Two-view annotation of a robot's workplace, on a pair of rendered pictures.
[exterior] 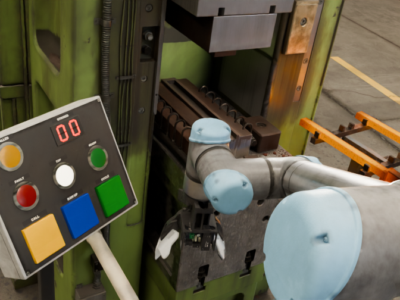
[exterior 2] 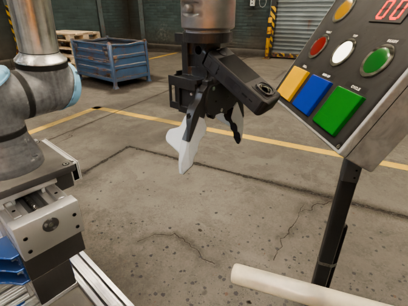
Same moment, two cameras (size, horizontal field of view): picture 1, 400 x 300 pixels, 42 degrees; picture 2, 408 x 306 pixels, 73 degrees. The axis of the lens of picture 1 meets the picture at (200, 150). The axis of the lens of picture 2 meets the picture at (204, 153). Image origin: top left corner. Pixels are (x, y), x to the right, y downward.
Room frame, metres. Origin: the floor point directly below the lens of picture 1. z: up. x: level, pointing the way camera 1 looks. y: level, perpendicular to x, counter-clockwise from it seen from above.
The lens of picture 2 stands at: (1.18, -0.27, 1.16)
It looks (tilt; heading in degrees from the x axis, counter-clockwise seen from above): 27 degrees down; 143
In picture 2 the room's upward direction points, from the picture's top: straight up
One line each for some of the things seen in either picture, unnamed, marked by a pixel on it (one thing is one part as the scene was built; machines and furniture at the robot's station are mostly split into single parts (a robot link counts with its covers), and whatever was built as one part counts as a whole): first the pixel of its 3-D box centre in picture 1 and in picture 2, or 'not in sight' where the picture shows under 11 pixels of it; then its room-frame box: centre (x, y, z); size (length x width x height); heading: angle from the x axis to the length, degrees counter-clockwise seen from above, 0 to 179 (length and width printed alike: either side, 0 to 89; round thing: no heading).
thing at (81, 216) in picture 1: (79, 215); (312, 95); (0.87, 0.24, 1.01); 0.07 x 0.05 x 0.07; 149
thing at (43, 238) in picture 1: (43, 238); (293, 84); (0.78, 0.29, 1.01); 0.07 x 0.05 x 0.07; 149
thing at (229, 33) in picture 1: (203, 8); not in sight; (1.49, 0.05, 1.32); 0.42 x 0.20 x 0.10; 34
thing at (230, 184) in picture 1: (233, 180); not in sight; (0.75, -0.07, 1.23); 0.11 x 0.11 x 0.08; 19
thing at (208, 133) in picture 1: (208, 150); not in sight; (0.84, -0.02, 1.23); 0.09 x 0.08 x 0.11; 19
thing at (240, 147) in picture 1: (189, 116); not in sight; (1.49, 0.05, 0.96); 0.42 x 0.20 x 0.09; 34
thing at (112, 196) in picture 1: (111, 196); (338, 111); (0.95, 0.19, 1.01); 0.07 x 0.05 x 0.07; 149
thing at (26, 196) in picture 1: (26, 196); (318, 46); (0.80, 0.33, 1.09); 0.05 x 0.03 x 0.04; 124
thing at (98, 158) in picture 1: (97, 158); (376, 61); (0.98, 0.23, 1.09); 0.05 x 0.03 x 0.04; 124
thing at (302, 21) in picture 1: (300, 27); not in sight; (1.60, -0.25, 1.27); 0.09 x 0.02 x 0.17; 124
